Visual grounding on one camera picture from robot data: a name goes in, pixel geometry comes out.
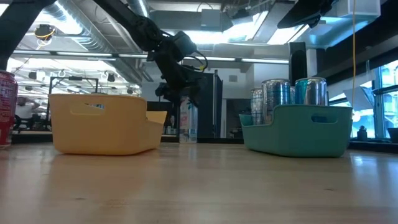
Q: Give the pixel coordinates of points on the small dark figurine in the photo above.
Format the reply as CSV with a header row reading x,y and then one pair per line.
x,y
362,133

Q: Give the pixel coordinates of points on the black tall pillar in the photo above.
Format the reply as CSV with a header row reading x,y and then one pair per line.
x,y
298,62

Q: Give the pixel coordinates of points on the red soda can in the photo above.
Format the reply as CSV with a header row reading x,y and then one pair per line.
x,y
7,109

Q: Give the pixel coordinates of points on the grey ceiling box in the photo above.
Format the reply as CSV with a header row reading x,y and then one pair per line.
x,y
213,20

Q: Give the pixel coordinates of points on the white Celsius energy drink can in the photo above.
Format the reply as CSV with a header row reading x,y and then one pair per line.
x,y
188,124

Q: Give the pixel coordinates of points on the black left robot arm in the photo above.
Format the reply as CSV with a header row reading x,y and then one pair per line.
x,y
133,25

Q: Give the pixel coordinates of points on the yellow plastic bin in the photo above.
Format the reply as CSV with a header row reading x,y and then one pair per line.
x,y
102,133

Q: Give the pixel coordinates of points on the person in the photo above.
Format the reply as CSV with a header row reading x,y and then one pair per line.
x,y
26,110

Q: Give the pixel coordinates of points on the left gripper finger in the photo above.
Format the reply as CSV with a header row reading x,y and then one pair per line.
x,y
164,91
195,98

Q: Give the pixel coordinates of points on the black round ceiling device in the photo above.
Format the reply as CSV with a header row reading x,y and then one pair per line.
x,y
44,31

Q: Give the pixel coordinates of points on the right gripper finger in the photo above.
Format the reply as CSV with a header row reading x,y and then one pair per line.
x,y
298,14

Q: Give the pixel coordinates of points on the teal plastic bin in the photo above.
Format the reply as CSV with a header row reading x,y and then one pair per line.
x,y
295,137

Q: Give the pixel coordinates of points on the silver ventilation duct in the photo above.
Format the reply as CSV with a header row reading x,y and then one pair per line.
x,y
93,40

